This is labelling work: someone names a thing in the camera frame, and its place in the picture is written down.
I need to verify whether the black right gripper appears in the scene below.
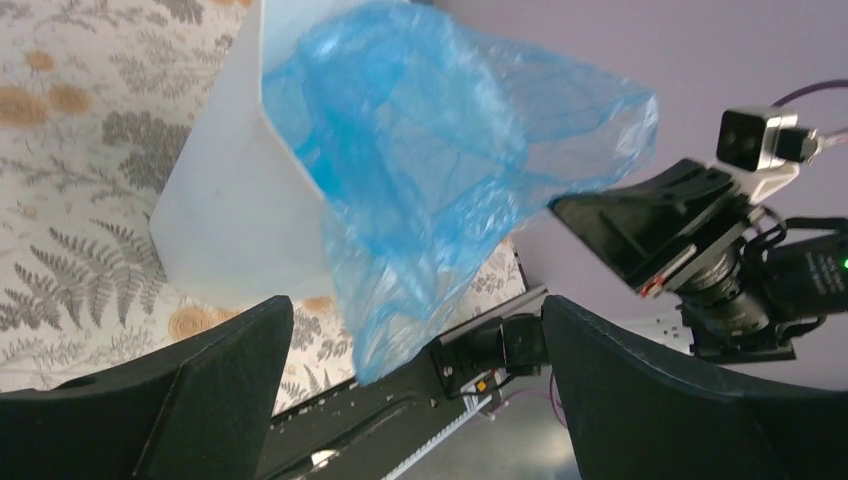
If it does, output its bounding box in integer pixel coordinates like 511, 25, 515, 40
549, 159, 822, 361

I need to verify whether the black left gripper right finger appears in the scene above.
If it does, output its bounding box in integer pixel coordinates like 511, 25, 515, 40
541, 295, 847, 479

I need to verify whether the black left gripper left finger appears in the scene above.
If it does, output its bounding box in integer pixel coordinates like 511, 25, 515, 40
1, 296, 294, 479

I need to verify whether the white trash bin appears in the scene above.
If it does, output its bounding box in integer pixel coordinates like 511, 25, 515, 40
149, 1, 351, 310

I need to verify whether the blue plastic trash bag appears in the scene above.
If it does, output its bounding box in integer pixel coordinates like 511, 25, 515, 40
261, 1, 659, 384

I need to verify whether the floral table cloth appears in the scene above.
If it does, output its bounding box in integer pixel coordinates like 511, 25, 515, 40
1, 1, 273, 393

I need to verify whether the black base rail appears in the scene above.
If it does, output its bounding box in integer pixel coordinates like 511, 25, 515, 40
254, 284, 551, 480

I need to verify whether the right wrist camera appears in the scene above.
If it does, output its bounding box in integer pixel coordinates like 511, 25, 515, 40
715, 106, 823, 204

